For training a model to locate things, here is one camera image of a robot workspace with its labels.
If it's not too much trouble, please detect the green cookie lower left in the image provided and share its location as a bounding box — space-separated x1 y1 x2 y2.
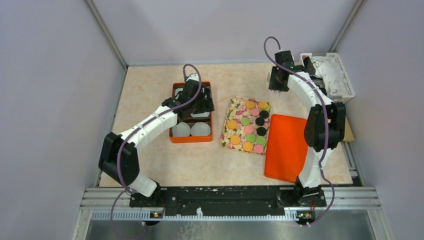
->
245 133 256 143

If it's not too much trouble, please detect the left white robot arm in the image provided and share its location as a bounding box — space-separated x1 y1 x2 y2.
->
98 73 207 207

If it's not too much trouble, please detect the purple cable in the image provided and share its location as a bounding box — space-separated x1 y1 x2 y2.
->
263 36 336 227
110 63 203 240

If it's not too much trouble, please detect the aluminium frame rail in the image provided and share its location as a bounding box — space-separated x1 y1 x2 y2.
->
72 186 392 240

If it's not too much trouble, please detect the pink cookie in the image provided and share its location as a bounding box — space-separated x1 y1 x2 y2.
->
244 125 255 134
253 144 264 155
250 108 260 117

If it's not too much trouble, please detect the white paper cup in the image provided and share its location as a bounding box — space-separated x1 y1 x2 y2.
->
171 122 191 137
174 87 183 98
191 112 210 118
190 122 211 137

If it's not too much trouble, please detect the black cookie middle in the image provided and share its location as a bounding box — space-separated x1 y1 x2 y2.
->
255 117 265 127

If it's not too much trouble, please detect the black cookie upper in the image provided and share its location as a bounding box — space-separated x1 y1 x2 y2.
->
259 110 270 119

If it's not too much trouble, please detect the white cloth in basket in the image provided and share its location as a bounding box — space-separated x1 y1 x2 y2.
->
311 56 348 96

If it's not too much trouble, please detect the pink cookie middle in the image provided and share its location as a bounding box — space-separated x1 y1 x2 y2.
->
244 125 255 134

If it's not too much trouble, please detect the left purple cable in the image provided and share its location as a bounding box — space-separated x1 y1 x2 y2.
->
110 63 203 240

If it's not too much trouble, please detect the pink cookie bottom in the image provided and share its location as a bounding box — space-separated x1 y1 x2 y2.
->
253 144 264 155

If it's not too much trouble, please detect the black cookie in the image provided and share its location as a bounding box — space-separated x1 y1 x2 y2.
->
256 127 267 136
259 110 270 119
255 117 265 127

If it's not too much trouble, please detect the orange cookie bottom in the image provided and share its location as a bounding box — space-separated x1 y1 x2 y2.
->
242 141 254 152

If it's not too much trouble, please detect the orange box lid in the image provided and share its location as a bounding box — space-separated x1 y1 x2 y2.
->
264 114 308 184

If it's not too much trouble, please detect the white plastic basket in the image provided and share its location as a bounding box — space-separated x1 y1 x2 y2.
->
300 52 355 104

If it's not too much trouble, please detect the black item in basket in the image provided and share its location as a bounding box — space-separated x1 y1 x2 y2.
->
302 56 325 89

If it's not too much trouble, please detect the orange compartment box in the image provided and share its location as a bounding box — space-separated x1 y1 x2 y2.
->
168 81 214 144

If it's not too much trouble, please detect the floral tray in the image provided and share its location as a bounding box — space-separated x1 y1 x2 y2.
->
219 96 272 156

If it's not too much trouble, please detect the black cookie lower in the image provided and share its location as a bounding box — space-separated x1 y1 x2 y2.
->
256 127 267 136

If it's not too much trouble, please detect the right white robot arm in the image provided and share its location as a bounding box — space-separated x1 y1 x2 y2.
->
268 50 346 206

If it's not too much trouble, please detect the green cookie middle left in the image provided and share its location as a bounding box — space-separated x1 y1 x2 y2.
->
240 117 251 126

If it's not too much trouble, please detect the green cookie lower right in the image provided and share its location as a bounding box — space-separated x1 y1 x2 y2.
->
255 136 267 145

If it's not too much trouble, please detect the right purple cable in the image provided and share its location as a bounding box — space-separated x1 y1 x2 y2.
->
263 36 336 227

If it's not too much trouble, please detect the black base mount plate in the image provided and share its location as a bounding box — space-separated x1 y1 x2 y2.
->
129 185 327 224

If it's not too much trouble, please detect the pink cookie upper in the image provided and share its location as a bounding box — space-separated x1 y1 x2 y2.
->
250 108 260 117

